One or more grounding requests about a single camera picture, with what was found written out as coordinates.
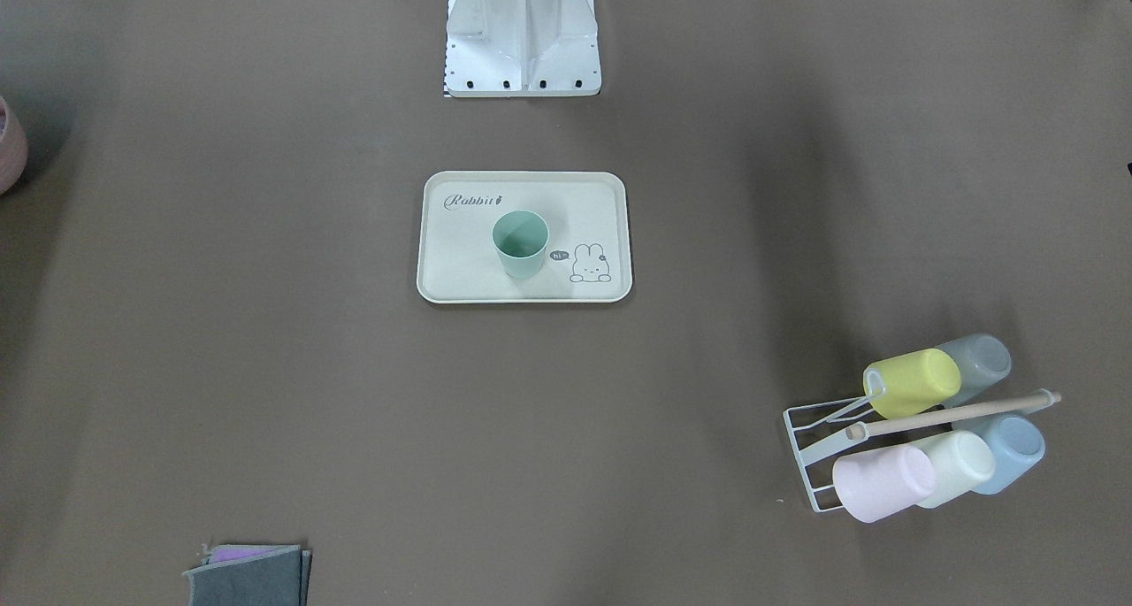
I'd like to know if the grey cup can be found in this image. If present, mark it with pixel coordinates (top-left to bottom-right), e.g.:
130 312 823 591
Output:
937 333 1013 408

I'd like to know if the cream rabbit tray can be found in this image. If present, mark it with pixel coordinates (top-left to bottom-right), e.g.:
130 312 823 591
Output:
417 171 633 304

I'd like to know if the white cup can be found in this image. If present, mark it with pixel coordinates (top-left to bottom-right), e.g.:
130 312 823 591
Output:
911 430 996 509

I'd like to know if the blue cup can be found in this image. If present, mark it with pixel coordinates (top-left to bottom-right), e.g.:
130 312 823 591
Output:
964 413 1046 495

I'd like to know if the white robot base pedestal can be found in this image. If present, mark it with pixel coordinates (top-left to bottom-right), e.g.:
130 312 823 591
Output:
441 0 602 99

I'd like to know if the green cup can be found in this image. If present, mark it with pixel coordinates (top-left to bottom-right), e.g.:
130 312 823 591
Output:
492 211 550 279

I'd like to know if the white wire cup rack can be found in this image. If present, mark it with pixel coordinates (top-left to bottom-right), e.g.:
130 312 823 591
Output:
782 389 1063 514

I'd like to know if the large pink bowl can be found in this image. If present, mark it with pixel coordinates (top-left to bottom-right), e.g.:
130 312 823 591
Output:
0 97 29 195

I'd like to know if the folded grey cloth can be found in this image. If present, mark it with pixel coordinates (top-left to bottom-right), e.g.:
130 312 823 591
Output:
183 544 311 605

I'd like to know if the yellow cup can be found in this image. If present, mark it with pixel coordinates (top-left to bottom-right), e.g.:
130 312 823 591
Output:
861 348 962 419

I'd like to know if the pink cup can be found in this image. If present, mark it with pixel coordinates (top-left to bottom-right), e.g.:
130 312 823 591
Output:
832 443 937 523

